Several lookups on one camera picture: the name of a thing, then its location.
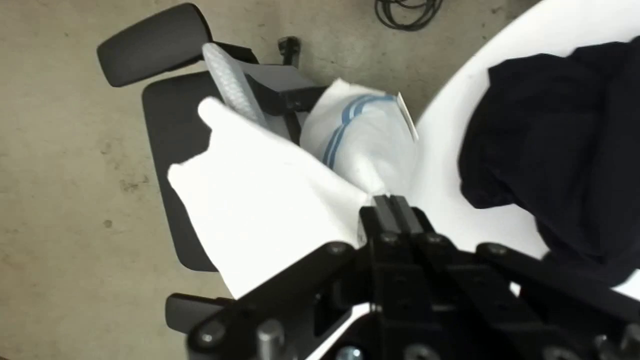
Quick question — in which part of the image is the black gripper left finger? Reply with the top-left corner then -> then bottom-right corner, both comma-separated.
369,194 -> 396,245

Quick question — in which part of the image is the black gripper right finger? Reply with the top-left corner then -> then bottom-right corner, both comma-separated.
390,194 -> 424,240

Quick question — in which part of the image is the white towel with blue stripes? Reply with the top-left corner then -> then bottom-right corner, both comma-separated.
166,76 -> 422,303

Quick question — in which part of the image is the grey office chair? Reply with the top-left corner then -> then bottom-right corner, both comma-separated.
95,3 -> 335,337

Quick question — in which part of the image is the black cloth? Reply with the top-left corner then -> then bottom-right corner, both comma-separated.
456,36 -> 640,291

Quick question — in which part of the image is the coiled black cable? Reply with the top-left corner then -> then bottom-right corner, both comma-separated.
371,0 -> 445,34

